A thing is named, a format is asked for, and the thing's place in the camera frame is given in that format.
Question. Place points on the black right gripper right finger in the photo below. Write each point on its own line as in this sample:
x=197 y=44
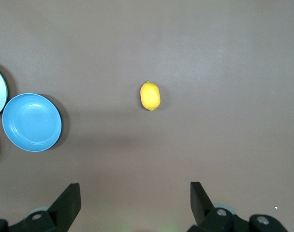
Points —
x=210 y=222

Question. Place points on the yellow lemon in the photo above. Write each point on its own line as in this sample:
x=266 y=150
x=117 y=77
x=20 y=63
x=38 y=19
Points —
x=150 y=96

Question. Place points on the blue plate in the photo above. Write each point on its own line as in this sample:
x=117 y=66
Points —
x=31 y=123

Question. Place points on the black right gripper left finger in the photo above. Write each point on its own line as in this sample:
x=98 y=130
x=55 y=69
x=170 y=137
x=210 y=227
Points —
x=55 y=217

